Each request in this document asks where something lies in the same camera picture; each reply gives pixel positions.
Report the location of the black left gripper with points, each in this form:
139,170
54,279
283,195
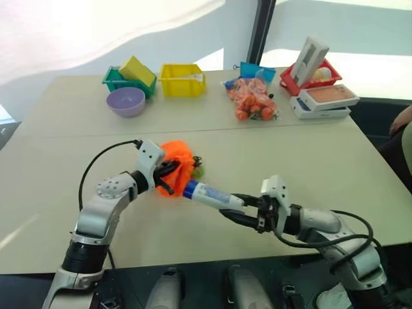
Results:
159,176

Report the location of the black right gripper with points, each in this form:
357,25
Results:
265,214

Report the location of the orange fabric pouch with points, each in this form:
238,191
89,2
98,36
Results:
178,172

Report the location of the white tube with blue cap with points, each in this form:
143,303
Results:
212,194

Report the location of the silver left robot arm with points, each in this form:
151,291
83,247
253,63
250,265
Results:
96,215

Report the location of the person's bare forearm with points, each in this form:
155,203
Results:
402,120

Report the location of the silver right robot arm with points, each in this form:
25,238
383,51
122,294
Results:
322,222

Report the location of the small green object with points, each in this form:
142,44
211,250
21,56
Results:
199,173

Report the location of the grey rounded robot foot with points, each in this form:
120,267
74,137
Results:
167,289
246,288

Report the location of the purple plastic bowl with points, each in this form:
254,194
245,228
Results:
125,101

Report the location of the yellow plastic bin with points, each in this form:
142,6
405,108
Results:
181,87

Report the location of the green plastic bin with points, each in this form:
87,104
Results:
116,84

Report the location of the clear bag of orange items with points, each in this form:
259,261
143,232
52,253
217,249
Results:
252,103

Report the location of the yellow rectangular block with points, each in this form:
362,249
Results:
135,69

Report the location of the white box with blue side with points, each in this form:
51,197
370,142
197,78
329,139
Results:
317,114

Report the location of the white rounded shape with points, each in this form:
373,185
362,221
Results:
333,297

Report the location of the white box with orange picture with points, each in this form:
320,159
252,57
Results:
328,96

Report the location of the pale yellow round object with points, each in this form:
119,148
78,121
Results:
322,74

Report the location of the red plastic bin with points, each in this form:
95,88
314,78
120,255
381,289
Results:
334,77

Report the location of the person's dark clothing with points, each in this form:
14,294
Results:
399,161

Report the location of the white rectangular box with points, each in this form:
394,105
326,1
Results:
310,58

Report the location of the dark object beside table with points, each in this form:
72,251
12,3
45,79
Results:
6,132

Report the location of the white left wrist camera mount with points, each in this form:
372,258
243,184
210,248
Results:
148,156

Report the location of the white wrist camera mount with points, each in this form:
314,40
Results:
279,193
148,156

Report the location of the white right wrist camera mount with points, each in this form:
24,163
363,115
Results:
279,193

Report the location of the dark vertical post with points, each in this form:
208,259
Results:
260,29

